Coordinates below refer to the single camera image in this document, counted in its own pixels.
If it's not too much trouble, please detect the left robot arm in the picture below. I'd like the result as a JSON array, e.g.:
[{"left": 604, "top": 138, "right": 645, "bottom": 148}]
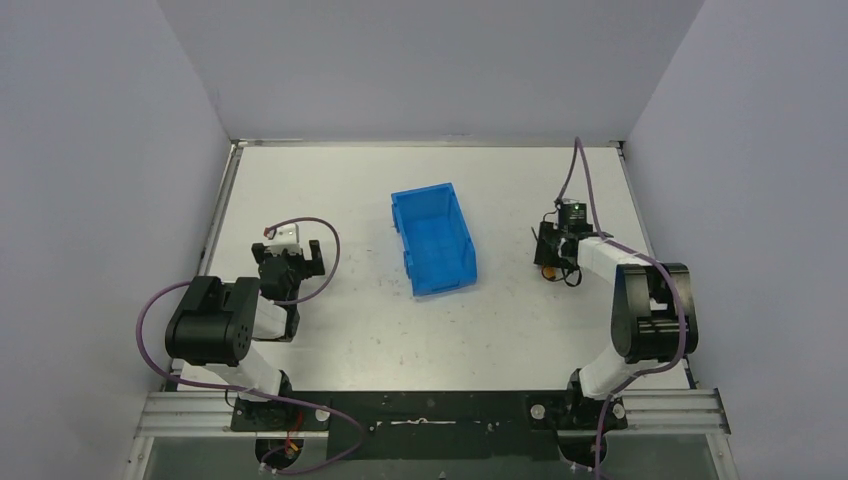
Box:
[{"left": 165, "top": 240, "right": 326, "bottom": 431}]

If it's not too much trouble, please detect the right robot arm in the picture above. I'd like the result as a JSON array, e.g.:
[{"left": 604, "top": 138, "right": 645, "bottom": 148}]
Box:
[{"left": 534, "top": 221, "right": 698, "bottom": 429}]

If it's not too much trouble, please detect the blue plastic bin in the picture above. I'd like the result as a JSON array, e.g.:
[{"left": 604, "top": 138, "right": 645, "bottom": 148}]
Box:
[{"left": 391, "top": 183, "right": 478, "bottom": 297}]

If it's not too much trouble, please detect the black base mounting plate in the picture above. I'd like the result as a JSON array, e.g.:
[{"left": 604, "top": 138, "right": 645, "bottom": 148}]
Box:
[{"left": 230, "top": 387, "right": 628, "bottom": 468}]

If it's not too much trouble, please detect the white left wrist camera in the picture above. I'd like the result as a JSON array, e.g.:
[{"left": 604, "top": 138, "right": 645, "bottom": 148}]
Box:
[{"left": 264, "top": 223, "right": 302, "bottom": 256}]

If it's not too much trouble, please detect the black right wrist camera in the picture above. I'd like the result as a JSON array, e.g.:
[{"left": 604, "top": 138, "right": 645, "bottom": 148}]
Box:
[{"left": 557, "top": 201, "right": 593, "bottom": 235}]

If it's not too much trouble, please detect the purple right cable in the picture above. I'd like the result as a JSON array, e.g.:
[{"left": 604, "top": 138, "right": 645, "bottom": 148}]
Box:
[{"left": 555, "top": 137, "right": 690, "bottom": 480}]

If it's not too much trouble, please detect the aluminium frame rail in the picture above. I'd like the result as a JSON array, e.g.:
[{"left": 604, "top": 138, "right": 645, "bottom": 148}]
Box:
[{"left": 136, "top": 389, "right": 730, "bottom": 439}]

